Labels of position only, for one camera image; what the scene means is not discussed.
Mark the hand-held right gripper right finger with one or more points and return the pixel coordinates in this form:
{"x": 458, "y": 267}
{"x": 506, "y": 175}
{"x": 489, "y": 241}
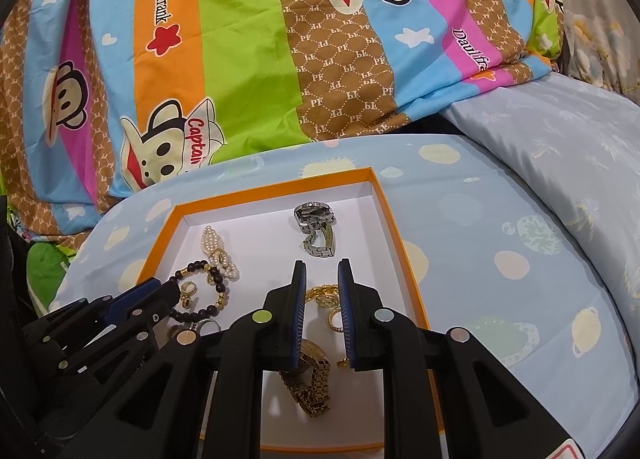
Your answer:
{"x": 345, "y": 311}

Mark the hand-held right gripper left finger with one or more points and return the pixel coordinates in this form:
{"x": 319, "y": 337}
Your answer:
{"x": 298, "y": 311}

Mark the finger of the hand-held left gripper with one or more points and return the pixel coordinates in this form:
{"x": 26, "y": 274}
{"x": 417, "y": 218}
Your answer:
{"x": 155, "y": 320}
{"x": 135, "y": 295}

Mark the gold bangle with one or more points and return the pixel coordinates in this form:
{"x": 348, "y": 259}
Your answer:
{"x": 336, "y": 321}

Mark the gold wrist watch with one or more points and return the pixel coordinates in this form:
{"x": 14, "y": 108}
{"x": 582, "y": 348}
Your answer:
{"x": 310, "y": 384}

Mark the silver wrist watch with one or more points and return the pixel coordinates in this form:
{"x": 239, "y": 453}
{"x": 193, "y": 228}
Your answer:
{"x": 312, "y": 214}

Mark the orange and white box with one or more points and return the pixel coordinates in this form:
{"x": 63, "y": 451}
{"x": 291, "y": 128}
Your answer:
{"x": 250, "y": 219}

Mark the green printed cloth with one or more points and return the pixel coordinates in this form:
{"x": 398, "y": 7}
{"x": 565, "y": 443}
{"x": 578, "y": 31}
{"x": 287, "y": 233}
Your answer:
{"x": 45, "y": 264}

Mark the blue planet print cushion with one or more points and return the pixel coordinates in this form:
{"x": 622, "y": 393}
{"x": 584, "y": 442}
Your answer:
{"x": 475, "y": 239}

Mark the pale blue pillow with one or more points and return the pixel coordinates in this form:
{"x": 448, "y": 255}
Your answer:
{"x": 560, "y": 149}

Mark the colourful striped printed blanket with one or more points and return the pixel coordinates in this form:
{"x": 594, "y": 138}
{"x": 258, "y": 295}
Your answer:
{"x": 240, "y": 39}

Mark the pale floral cloth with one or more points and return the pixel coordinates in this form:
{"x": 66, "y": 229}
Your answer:
{"x": 600, "y": 29}

